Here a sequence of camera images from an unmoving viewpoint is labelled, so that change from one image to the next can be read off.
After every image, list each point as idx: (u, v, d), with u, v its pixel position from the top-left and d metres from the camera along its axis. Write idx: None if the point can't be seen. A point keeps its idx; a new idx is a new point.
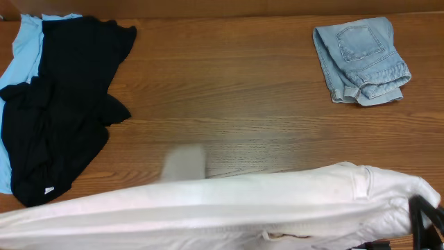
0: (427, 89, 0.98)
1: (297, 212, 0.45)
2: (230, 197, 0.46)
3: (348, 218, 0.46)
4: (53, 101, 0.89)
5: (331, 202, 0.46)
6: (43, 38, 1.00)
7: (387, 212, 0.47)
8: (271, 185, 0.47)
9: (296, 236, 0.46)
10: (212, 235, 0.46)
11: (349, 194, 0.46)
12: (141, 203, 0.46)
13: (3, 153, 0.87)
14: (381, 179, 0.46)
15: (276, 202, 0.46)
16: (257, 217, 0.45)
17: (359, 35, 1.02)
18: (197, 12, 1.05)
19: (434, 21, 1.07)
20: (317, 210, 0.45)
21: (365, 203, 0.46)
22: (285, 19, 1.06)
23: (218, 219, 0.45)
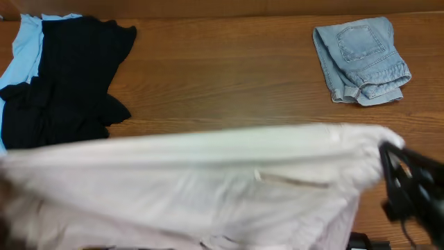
0: (427, 89, 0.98)
1: (277, 156, 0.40)
2: (194, 148, 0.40)
3: (326, 167, 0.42)
4: (53, 101, 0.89)
5: (312, 152, 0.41)
6: (43, 38, 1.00)
7: (361, 160, 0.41)
8: (239, 137, 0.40)
9: (272, 182, 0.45)
10: (194, 179, 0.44)
11: (326, 144, 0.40)
12: (98, 157, 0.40)
13: None
14: (353, 129, 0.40)
15: (248, 153, 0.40)
16: (234, 164, 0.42)
17: (359, 35, 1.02)
18: (197, 12, 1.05)
19: (433, 21, 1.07)
20: (295, 157, 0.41)
21: (341, 151, 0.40)
22: (285, 19, 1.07)
23: (192, 165, 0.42)
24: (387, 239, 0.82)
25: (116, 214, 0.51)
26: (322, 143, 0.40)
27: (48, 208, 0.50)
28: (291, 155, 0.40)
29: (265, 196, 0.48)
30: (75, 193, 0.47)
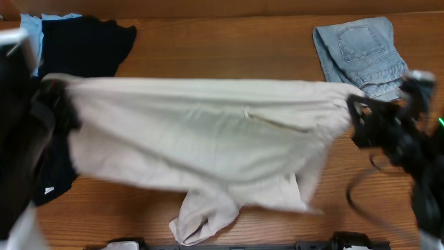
0: None
1: (266, 101, 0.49)
2: (195, 91, 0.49)
3: (301, 114, 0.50)
4: None
5: (293, 97, 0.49)
6: (42, 37, 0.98)
7: (329, 110, 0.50)
8: (238, 85, 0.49)
9: (270, 119, 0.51)
10: (209, 115, 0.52)
11: (302, 93, 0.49)
12: (116, 92, 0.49)
13: None
14: (324, 85, 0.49)
15: (248, 94, 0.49)
16: (236, 101, 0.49)
17: (359, 35, 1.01)
18: (197, 11, 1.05)
19: (433, 21, 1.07)
20: (283, 100, 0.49)
21: (310, 101, 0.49)
22: (284, 19, 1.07)
23: (201, 99, 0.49)
24: (388, 239, 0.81)
25: (132, 153, 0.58)
26: (299, 93, 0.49)
27: (84, 142, 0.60)
28: (277, 96, 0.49)
29: (256, 134, 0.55)
30: (106, 130, 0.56)
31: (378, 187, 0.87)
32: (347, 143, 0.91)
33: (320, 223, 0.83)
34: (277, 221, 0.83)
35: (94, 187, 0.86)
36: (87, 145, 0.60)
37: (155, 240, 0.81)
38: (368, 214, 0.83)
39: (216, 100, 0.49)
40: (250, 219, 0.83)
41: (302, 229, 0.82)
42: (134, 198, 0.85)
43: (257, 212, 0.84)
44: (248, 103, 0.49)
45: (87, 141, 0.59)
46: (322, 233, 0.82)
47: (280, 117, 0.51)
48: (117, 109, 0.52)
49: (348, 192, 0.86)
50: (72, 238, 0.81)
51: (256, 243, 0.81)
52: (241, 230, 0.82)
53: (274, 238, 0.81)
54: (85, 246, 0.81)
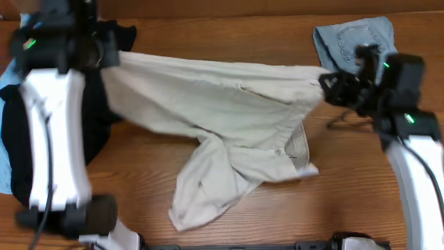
0: (427, 89, 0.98)
1: (257, 75, 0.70)
2: (209, 67, 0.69)
3: (287, 89, 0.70)
4: None
5: (279, 75, 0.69)
6: None
7: (307, 85, 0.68)
8: (243, 65, 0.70)
9: (256, 92, 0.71)
10: (211, 92, 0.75)
11: (287, 73, 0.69)
12: (147, 60, 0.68)
13: (2, 153, 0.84)
14: (301, 68, 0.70)
15: (245, 72, 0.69)
16: (231, 77, 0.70)
17: (359, 35, 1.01)
18: (197, 11, 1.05)
19: (434, 20, 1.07)
20: (270, 75, 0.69)
21: (293, 78, 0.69)
22: (284, 19, 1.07)
23: (209, 78, 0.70)
24: (388, 239, 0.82)
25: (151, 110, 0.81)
26: (282, 72, 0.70)
27: (118, 100, 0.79)
28: (261, 72, 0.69)
29: (250, 103, 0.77)
30: (135, 95, 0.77)
31: (379, 187, 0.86)
32: (347, 144, 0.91)
33: (321, 223, 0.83)
34: (277, 221, 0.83)
35: (95, 187, 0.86)
36: (118, 101, 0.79)
37: (155, 241, 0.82)
38: (368, 215, 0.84)
39: (218, 73, 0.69)
40: (250, 219, 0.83)
41: (303, 229, 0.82)
42: (134, 199, 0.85)
43: (257, 211, 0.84)
44: (240, 77, 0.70)
45: (120, 101, 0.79)
46: (322, 233, 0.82)
47: (265, 90, 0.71)
48: (143, 81, 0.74)
49: (348, 192, 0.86)
50: None
51: (256, 243, 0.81)
52: (241, 230, 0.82)
53: (274, 238, 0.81)
54: None
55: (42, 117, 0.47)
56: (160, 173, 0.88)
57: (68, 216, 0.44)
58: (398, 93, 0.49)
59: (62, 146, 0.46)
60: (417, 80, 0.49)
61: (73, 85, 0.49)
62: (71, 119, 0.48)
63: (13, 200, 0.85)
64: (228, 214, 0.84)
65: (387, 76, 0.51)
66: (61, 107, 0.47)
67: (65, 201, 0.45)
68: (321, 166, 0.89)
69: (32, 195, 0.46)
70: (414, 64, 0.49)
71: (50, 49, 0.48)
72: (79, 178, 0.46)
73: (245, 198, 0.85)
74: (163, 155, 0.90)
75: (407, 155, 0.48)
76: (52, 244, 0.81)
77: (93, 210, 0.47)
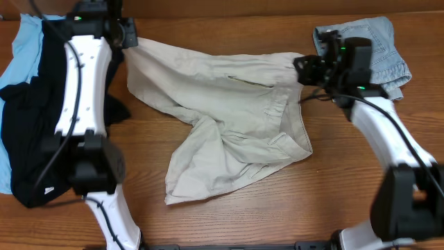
0: (427, 89, 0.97)
1: (244, 60, 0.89)
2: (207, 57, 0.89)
3: (269, 71, 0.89)
4: (53, 101, 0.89)
5: (261, 60, 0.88)
6: (43, 37, 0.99)
7: (286, 71, 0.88)
8: (235, 56, 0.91)
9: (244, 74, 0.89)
10: (209, 74, 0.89)
11: (269, 60, 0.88)
12: (157, 48, 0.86)
13: (3, 153, 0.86)
14: (281, 55, 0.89)
15: (234, 59, 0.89)
16: (223, 61, 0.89)
17: (359, 35, 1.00)
18: (197, 11, 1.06)
19: (434, 20, 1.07)
20: (253, 60, 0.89)
21: (274, 64, 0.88)
22: (284, 19, 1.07)
23: (205, 60, 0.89)
24: None
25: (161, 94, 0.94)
26: (264, 59, 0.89)
27: (137, 83, 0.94)
28: (248, 58, 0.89)
29: (242, 84, 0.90)
30: (149, 77, 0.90)
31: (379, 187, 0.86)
32: (347, 143, 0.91)
33: (321, 223, 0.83)
34: (277, 221, 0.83)
35: None
36: (137, 80, 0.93)
37: (154, 240, 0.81)
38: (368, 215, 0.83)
39: (213, 59, 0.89)
40: (250, 219, 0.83)
41: (302, 229, 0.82)
42: (134, 198, 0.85)
43: (257, 211, 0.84)
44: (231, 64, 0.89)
45: (137, 82, 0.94)
46: (322, 233, 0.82)
47: (253, 75, 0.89)
48: (157, 64, 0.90)
49: (348, 192, 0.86)
50: (72, 238, 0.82)
51: (256, 243, 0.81)
52: (241, 231, 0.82)
53: (274, 238, 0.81)
54: (84, 246, 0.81)
55: (77, 65, 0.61)
56: (160, 173, 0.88)
57: (86, 141, 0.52)
58: (353, 71, 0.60)
59: (88, 95, 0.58)
60: (368, 60, 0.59)
61: (100, 55, 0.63)
62: (98, 76, 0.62)
63: (12, 200, 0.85)
64: (228, 214, 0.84)
65: (343, 56, 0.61)
66: (91, 61, 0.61)
67: (85, 130, 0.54)
68: (321, 166, 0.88)
69: (59, 126, 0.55)
70: (364, 46, 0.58)
71: (90, 26, 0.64)
72: (98, 120, 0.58)
73: (245, 198, 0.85)
74: (162, 155, 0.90)
75: (366, 108, 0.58)
76: (51, 243, 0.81)
77: (107, 144, 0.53)
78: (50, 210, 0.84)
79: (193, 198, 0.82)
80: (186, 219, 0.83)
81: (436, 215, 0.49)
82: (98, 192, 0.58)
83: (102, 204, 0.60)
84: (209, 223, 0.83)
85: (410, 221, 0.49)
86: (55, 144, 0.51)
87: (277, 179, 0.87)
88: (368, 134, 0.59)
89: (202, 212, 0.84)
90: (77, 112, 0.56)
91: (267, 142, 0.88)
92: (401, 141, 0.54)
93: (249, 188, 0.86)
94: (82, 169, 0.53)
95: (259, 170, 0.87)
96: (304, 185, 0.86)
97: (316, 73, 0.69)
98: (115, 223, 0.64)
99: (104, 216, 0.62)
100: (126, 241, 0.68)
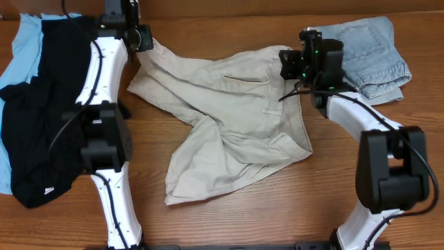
0: (427, 89, 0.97)
1: (240, 60, 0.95)
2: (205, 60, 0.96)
3: (262, 64, 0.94)
4: (53, 101, 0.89)
5: (255, 57, 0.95)
6: (43, 37, 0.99)
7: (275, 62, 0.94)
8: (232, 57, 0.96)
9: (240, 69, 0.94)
10: (208, 73, 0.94)
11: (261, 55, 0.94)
12: (161, 50, 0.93)
13: (3, 153, 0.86)
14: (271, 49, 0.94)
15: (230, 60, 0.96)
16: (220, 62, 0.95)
17: (359, 35, 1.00)
18: (197, 11, 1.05)
19: (434, 20, 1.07)
20: (247, 57, 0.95)
21: (266, 59, 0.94)
22: (285, 19, 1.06)
23: (203, 62, 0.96)
24: (388, 239, 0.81)
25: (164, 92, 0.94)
26: (258, 55, 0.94)
27: (141, 82, 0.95)
28: (243, 55, 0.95)
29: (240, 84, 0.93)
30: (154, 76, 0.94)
31: None
32: (347, 144, 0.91)
33: (321, 223, 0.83)
34: (277, 221, 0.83)
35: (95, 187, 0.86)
36: (140, 81, 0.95)
37: (154, 241, 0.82)
38: None
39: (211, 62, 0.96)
40: (250, 219, 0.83)
41: (302, 229, 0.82)
42: (134, 198, 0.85)
43: (257, 212, 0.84)
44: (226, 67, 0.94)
45: (141, 82, 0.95)
46: (322, 233, 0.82)
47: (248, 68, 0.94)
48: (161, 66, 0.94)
49: (348, 192, 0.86)
50: (72, 238, 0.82)
51: (256, 243, 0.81)
52: (241, 231, 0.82)
53: (274, 238, 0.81)
54: (85, 246, 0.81)
55: (99, 56, 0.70)
56: (160, 173, 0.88)
57: (101, 110, 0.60)
58: (326, 73, 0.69)
59: (107, 76, 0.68)
60: (339, 62, 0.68)
61: (118, 53, 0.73)
62: (116, 68, 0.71)
63: (12, 200, 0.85)
64: (228, 214, 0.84)
65: (318, 59, 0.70)
66: (112, 55, 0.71)
67: (102, 101, 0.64)
68: (321, 166, 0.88)
69: (80, 98, 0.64)
70: (336, 51, 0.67)
71: (112, 32, 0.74)
72: (113, 94, 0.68)
73: (245, 198, 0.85)
74: (162, 155, 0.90)
75: (338, 100, 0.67)
76: (51, 244, 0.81)
77: (118, 117, 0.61)
78: (50, 210, 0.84)
79: (193, 198, 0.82)
80: (186, 219, 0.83)
81: (412, 173, 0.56)
82: (105, 169, 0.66)
83: (108, 182, 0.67)
84: (209, 223, 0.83)
85: (388, 182, 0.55)
86: (73, 111, 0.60)
87: (277, 180, 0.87)
88: (346, 124, 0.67)
89: (202, 213, 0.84)
90: (96, 88, 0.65)
91: (267, 142, 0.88)
92: (372, 117, 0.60)
93: (249, 188, 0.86)
94: (94, 142, 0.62)
95: (259, 170, 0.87)
96: (304, 186, 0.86)
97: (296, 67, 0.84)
98: (118, 207, 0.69)
99: (109, 196, 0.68)
100: (128, 231, 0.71)
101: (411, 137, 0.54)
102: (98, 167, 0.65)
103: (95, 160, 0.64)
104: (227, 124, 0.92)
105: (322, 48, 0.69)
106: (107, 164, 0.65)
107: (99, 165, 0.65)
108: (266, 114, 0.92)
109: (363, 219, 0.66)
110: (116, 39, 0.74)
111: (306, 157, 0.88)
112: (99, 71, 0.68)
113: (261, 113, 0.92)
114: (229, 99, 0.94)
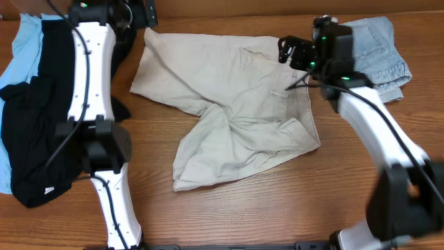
0: (427, 89, 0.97)
1: (248, 45, 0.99)
2: (214, 47, 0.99)
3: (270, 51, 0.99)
4: (53, 101, 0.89)
5: (262, 42, 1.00)
6: (43, 37, 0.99)
7: None
8: (242, 43, 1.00)
9: (248, 52, 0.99)
10: (218, 57, 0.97)
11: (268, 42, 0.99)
12: (173, 37, 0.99)
13: (3, 153, 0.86)
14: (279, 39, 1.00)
15: (240, 46, 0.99)
16: (229, 46, 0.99)
17: (359, 34, 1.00)
18: (197, 11, 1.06)
19: (434, 20, 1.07)
20: (256, 42, 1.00)
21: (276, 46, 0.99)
22: (285, 19, 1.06)
23: (213, 48, 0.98)
24: None
25: (172, 78, 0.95)
26: (266, 41, 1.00)
27: (148, 67, 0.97)
28: (253, 41, 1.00)
29: (248, 66, 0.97)
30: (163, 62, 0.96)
31: None
32: (347, 143, 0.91)
33: (321, 223, 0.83)
34: (277, 221, 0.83)
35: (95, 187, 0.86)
36: (149, 68, 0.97)
37: (154, 241, 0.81)
38: None
39: (220, 46, 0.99)
40: (250, 219, 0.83)
41: (303, 229, 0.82)
42: (134, 198, 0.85)
43: (257, 211, 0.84)
44: (237, 52, 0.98)
45: (148, 68, 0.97)
46: (323, 233, 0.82)
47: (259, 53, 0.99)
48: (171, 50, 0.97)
49: (349, 191, 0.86)
50: (72, 238, 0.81)
51: (256, 243, 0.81)
52: (241, 230, 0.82)
53: (274, 238, 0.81)
54: (84, 246, 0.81)
55: (84, 53, 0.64)
56: (159, 173, 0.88)
57: (97, 126, 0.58)
58: (337, 62, 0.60)
59: (97, 80, 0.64)
60: (349, 48, 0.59)
61: (107, 42, 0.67)
62: (106, 65, 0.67)
63: (12, 200, 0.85)
64: (228, 214, 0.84)
65: (325, 46, 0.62)
66: (98, 48, 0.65)
67: (94, 115, 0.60)
68: (322, 166, 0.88)
69: (71, 112, 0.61)
70: (344, 36, 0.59)
71: (96, 12, 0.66)
72: (106, 101, 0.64)
73: (245, 198, 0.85)
74: (162, 155, 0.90)
75: (352, 99, 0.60)
76: (51, 243, 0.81)
77: (116, 129, 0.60)
78: (50, 210, 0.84)
79: (200, 184, 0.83)
80: (186, 219, 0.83)
81: (432, 210, 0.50)
82: (104, 170, 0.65)
83: (107, 185, 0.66)
84: (209, 223, 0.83)
85: (406, 220, 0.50)
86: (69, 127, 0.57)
87: (277, 180, 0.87)
88: (356, 126, 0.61)
89: (202, 213, 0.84)
90: (87, 99, 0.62)
91: (277, 126, 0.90)
92: (393, 140, 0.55)
93: (249, 188, 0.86)
94: (92, 152, 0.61)
95: (266, 160, 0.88)
96: (304, 186, 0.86)
97: (305, 57, 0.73)
98: (118, 210, 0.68)
99: (108, 199, 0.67)
100: (128, 232, 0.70)
101: (437, 174, 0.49)
102: (97, 169, 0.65)
103: (94, 163, 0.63)
104: (235, 110, 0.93)
105: (329, 33, 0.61)
106: (106, 167, 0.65)
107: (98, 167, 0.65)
108: (272, 96, 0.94)
109: (368, 238, 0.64)
110: (102, 25, 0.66)
111: (314, 150, 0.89)
112: (87, 78, 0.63)
113: (269, 98, 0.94)
114: (236, 86, 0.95)
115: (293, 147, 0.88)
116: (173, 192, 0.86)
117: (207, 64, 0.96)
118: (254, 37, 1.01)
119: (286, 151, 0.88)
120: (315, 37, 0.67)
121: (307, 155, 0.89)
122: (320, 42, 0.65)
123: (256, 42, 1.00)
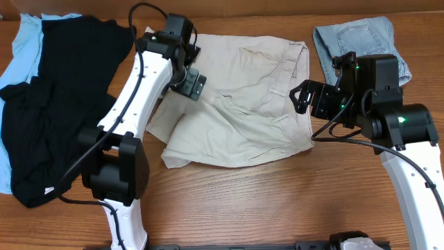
0: (427, 89, 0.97)
1: (250, 43, 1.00)
2: (217, 43, 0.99)
3: (271, 51, 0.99)
4: (53, 101, 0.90)
5: (260, 42, 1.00)
6: (43, 37, 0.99)
7: (287, 48, 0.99)
8: (243, 41, 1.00)
9: (248, 50, 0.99)
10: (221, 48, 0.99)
11: (269, 42, 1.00)
12: None
13: (3, 153, 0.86)
14: (279, 40, 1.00)
15: (242, 43, 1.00)
16: (231, 42, 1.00)
17: (359, 34, 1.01)
18: (198, 11, 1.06)
19: (433, 20, 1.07)
20: (254, 42, 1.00)
21: (277, 46, 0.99)
22: (284, 19, 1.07)
23: (214, 44, 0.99)
24: (388, 239, 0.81)
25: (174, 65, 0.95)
26: (267, 42, 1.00)
27: None
28: (254, 41, 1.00)
29: (249, 65, 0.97)
30: None
31: (378, 187, 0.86)
32: (347, 144, 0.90)
33: (320, 223, 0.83)
34: (277, 221, 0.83)
35: None
36: None
37: (155, 238, 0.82)
38: (368, 215, 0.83)
39: (222, 42, 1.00)
40: (250, 219, 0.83)
41: (303, 229, 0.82)
42: None
43: (257, 211, 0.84)
44: (241, 50, 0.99)
45: None
46: (322, 233, 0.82)
47: (259, 51, 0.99)
48: None
49: (348, 192, 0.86)
50: (72, 238, 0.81)
51: (256, 243, 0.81)
52: (241, 230, 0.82)
53: (274, 238, 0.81)
54: (85, 246, 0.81)
55: (139, 75, 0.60)
56: (159, 173, 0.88)
57: (123, 142, 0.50)
58: (378, 92, 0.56)
59: (140, 101, 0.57)
60: (392, 72, 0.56)
61: (164, 73, 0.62)
62: (155, 92, 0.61)
63: (12, 200, 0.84)
64: (228, 214, 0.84)
65: (361, 76, 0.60)
66: (155, 76, 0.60)
67: (125, 132, 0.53)
68: (322, 167, 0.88)
69: (102, 121, 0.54)
70: (386, 60, 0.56)
71: (162, 47, 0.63)
72: (141, 126, 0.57)
73: (245, 198, 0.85)
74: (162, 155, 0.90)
75: (403, 163, 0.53)
76: (51, 243, 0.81)
77: (141, 151, 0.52)
78: (50, 210, 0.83)
79: (187, 157, 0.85)
80: (186, 219, 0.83)
81: None
82: (113, 199, 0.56)
83: (115, 212, 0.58)
84: (209, 223, 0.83)
85: None
86: (94, 135, 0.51)
87: (277, 180, 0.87)
88: (397, 185, 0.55)
89: (202, 213, 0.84)
90: (123, 114, 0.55)
91: (270, 120, 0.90)
92: (437, 226, 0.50)
93: (249, 188, 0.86)
94: (107, 172, 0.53)
95: (258, 154, 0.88)
96: (304, 186, 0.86)
97: (331, 103, 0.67)
98: (124, 229, 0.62)
99: (115, 223, 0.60)
100: (131, 246, 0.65)
101: None
102: (106, 197, 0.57)
103: (103, 192, 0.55)
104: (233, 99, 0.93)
105: (364, 59, 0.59)
106: (116, 197, 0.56)
107: (107, 196, 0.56)
108: (271, 94, 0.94)
109: None
110: (164, 57, 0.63)
111: (311, 148, 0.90)
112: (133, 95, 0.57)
113: (268, 95, 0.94)
114: (237, 77, 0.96)
115: (291, 147, 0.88)
116: (173, 192, 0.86)
117: (207, 62, 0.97)
118: (254, 37, 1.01)
119: (280, 148, 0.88)
120: (340, 80, 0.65)
121: (307, 155, 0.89)
122: (352, 91, 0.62)
123: (256, 42, 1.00)
